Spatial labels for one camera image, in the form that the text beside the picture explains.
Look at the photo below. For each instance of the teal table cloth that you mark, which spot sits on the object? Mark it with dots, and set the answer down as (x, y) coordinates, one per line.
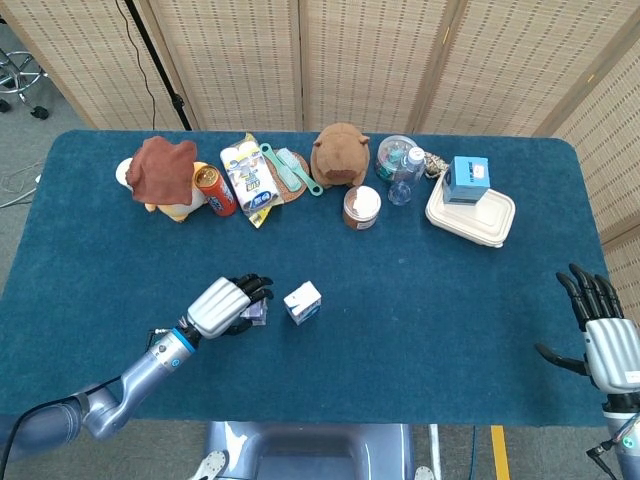
(400, 325)

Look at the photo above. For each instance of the purple white carton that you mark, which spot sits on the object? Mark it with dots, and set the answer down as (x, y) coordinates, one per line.
(256, 315)

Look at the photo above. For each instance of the clear jar of teal clips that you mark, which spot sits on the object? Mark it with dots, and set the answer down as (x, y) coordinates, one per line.
(389, 155)

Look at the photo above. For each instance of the white blue milk carton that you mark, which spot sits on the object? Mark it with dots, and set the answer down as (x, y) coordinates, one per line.
(302, 305)

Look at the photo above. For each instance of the white bristle scrub brush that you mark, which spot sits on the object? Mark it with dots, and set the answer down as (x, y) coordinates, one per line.
(288, 167)

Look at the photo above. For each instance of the office chair base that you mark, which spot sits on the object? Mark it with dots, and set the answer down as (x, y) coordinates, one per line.
(22, 75)

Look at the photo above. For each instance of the clear jar of rubber bands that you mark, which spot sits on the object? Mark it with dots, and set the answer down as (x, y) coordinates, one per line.
(361, 207)

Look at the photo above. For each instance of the brown towel cloth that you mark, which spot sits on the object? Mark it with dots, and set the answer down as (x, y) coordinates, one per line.
(160, 170)

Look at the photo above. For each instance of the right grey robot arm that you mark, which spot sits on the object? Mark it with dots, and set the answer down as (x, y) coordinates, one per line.
(625, 435)

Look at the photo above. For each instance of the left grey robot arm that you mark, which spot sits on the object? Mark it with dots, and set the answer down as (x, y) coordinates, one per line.
(135, 375)

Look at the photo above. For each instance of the grey robot torso base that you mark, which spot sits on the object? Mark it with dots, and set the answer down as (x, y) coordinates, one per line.
(310, 450)

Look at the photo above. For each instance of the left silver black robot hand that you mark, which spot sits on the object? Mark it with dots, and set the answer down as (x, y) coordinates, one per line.
(217, 307)

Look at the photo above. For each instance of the clear plastic water bottle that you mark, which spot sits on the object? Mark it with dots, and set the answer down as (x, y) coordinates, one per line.
(405, 186)

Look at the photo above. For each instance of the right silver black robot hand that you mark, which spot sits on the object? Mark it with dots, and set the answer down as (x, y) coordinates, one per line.
(612, 350)

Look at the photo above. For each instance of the brown capybara plush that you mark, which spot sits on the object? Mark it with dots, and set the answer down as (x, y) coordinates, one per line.
(337, 157)

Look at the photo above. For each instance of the light blue cardboard box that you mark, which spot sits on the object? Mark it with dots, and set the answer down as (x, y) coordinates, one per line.
(467, 180)

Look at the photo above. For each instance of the beige lidded food container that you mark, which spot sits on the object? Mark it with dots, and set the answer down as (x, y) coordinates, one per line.
(480, 225)

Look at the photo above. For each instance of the green white brush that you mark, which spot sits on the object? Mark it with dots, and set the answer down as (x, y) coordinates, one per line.
(313, 187)

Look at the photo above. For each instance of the round woven coaster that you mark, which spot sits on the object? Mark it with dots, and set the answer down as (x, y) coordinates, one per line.
(293, 196)

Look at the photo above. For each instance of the yellow plush toy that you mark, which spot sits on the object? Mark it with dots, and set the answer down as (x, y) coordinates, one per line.
(176, 211)

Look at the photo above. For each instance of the orange Arctic Ocean can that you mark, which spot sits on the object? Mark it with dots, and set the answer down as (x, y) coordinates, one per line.
(218, 196)

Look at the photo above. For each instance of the black tripod stand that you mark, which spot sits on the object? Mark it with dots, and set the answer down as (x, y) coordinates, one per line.
(160, 65)

